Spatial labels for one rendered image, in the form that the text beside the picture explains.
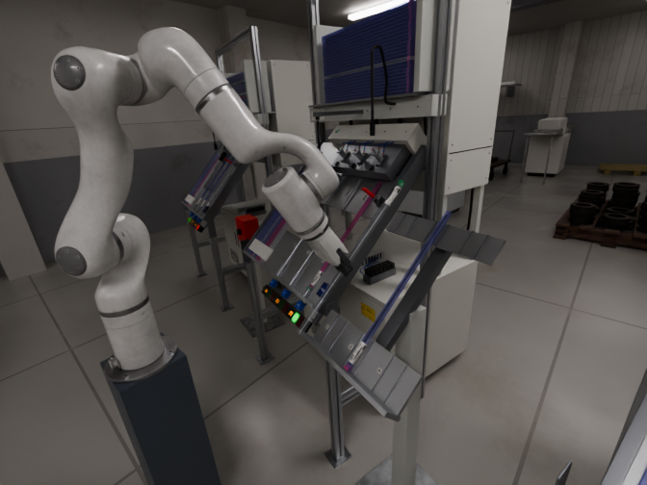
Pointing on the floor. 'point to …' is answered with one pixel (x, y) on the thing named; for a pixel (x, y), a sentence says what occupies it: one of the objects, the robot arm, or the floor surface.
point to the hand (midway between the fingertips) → (343, 267)
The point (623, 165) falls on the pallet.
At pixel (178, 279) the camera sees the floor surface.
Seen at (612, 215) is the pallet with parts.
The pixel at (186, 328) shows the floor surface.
